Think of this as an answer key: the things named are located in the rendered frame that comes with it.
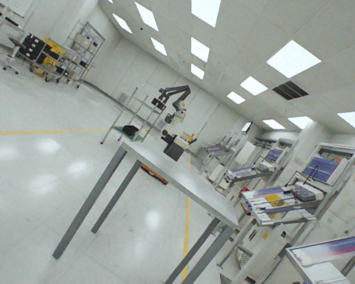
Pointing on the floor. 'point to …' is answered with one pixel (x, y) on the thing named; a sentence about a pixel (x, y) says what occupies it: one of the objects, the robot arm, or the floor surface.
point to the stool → (9, 55)
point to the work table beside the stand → (184, 176)
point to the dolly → (34, 49)
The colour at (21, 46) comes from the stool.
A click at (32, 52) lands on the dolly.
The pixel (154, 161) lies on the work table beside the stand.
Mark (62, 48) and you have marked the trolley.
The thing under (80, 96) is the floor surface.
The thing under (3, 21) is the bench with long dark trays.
